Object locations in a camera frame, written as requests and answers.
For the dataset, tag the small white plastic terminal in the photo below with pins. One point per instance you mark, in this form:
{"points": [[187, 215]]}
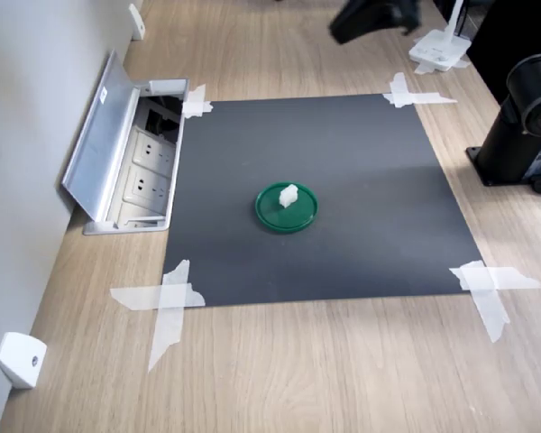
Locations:
{"points": [[288, 196]]}

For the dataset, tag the round green lid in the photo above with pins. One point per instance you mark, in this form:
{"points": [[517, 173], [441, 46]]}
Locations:
{"points": [[293, 218]]}

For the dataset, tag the white tape cross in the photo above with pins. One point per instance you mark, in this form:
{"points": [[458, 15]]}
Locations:
{"points": [[403, 94], [487, 284], [171, 297], [194, 101]]}

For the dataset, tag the dark grey mat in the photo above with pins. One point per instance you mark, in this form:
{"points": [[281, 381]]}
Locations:
{"points": [[320, 149]]}

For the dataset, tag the white power socket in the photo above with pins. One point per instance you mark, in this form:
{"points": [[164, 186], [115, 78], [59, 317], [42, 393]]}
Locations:
{"points": [[144, 185], [151, 151]]}

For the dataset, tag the grey partition panel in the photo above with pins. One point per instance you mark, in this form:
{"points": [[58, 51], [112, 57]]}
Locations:
{"points": [[27, 135]]}

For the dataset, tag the white camera stand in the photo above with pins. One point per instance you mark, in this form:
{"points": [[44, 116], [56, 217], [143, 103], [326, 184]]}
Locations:
{"points": [[437, 49]]}

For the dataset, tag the small white bracket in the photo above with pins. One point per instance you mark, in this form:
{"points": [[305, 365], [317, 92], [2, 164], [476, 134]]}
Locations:
{"points": [[18, 361], [137, 22]]}

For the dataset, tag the small white duct label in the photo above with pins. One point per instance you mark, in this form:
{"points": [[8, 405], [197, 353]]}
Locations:
{"points": [[104, 95]]}

